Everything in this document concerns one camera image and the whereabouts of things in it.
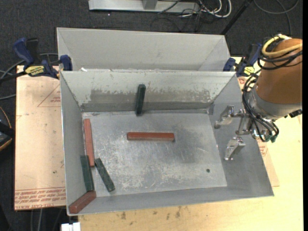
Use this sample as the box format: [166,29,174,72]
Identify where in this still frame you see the bare metal gripper finger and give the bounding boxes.
[224,136,246,161]
[214,105,241,129]

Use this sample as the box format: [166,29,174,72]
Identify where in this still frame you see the red-brown flat block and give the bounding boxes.
[127,131,176,143]
[68,190,97,215]
[83,118,96,167]

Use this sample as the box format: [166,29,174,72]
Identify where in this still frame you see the grey metal bin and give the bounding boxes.
[56,27,275,217]

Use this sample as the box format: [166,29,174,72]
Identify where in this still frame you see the dark green flat block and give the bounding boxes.
[135,84,147,117]
[79,154,95,193]
[94,157,116,193]

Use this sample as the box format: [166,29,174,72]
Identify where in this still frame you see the brown cardboard board, red print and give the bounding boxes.
[14,65,281,211]

